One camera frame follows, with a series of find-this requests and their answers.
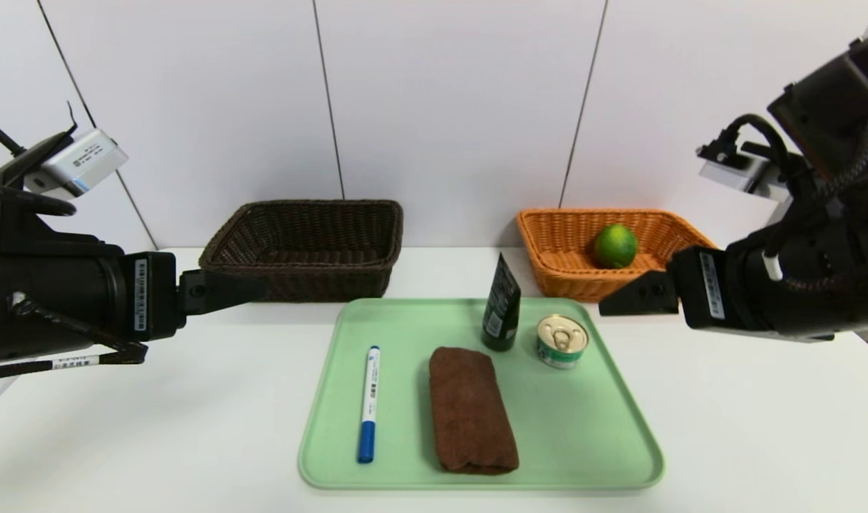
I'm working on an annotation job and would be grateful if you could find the brown towel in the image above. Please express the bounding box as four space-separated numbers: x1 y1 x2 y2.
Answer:
428 346 520 476

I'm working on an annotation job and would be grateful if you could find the black camera cable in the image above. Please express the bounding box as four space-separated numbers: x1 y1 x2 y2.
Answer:
723 114 795 186
0 103 25 159

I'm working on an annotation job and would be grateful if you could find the tin can with pull tab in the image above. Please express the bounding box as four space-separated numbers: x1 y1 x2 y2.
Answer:
536 314 590 370

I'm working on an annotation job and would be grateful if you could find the black facial cleanser tube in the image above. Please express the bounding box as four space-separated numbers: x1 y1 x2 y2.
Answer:
481 252 522 352

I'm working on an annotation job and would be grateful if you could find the white marker with blue cap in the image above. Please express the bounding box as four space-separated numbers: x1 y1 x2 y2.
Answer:
357 346 381 465

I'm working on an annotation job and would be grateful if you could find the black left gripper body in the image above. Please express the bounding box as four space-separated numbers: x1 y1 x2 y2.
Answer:
6 234 187 356

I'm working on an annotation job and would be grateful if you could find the light green plastic tray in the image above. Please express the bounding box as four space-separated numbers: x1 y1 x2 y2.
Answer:
297 297 666 491

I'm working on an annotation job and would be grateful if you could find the orange wicker basket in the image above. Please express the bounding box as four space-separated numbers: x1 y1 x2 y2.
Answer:
516 208 720 304

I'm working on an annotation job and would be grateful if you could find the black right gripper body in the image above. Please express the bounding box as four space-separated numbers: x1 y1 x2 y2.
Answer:
668 244 787 332

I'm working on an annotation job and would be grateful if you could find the black cable with white tag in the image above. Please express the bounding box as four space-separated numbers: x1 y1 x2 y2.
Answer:
0 299 150 382

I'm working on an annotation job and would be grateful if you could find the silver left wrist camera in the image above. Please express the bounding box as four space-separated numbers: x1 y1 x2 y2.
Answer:
24 128 130 200

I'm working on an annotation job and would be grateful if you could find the dark brown wicker basket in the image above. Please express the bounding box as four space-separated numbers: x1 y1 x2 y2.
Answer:
197 199 404 303

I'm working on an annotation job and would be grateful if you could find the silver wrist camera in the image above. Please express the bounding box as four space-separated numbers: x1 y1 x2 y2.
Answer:
24 128 130 200
696 141 791 204

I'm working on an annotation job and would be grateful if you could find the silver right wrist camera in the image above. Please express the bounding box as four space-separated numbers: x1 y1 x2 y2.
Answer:
696 141 791 204

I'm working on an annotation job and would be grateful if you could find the black right camera cable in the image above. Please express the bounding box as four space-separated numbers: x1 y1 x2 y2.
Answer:
723 114 795 186

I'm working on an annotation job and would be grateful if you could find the green lime fruit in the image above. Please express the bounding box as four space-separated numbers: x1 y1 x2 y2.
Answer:
593 224 639 269

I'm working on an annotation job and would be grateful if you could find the black left camera cable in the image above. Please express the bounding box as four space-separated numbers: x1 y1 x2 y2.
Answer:
0 103 25 159

